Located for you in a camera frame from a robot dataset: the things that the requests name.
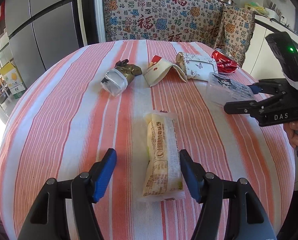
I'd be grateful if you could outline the plastic cup gold wrapper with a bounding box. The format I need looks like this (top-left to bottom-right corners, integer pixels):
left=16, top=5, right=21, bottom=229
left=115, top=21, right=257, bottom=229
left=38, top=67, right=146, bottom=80
left=101, top=59, right=142, bottom=96

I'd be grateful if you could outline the clear plastic lid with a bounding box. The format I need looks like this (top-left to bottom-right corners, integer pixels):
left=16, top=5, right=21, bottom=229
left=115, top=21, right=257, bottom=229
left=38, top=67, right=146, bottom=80
left=205, top=73, right=255, bottom=107

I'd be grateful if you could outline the crushed red soda can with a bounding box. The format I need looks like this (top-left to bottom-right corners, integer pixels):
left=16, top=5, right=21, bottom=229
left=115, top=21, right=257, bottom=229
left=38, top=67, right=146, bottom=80
left=211, top=48, right=238, bottom=74

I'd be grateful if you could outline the pink striped tablecloth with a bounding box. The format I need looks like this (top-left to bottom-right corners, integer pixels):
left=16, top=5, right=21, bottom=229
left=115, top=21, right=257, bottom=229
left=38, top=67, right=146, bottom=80
left=0, top=40, right=295, bottom=239

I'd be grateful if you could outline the grey refrigerator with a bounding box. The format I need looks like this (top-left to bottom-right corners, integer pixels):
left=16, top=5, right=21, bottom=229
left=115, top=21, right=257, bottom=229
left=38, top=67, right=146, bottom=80
left=5, top=0, right=83, bottom=87

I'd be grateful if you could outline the yellowish bread wrapper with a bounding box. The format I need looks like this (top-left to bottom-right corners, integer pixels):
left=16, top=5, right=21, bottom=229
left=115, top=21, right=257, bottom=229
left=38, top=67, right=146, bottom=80
left=139, top=111, right=185, bottom=202

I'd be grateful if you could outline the floral butterfly paper cup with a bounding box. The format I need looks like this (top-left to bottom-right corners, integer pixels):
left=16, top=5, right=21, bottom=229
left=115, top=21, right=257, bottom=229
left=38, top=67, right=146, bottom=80
left=176, top=52, right=218, bottom=81

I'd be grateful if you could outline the person right hand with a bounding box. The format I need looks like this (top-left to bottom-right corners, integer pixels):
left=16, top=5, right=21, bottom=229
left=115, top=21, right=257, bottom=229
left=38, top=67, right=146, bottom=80
left=283, top=121, right=298, bottom=148

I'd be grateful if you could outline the patterned fu character cloth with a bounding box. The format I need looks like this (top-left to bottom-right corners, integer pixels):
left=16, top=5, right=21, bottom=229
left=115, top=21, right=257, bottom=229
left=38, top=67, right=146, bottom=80
left=103, top=0, right=255, bottom=66

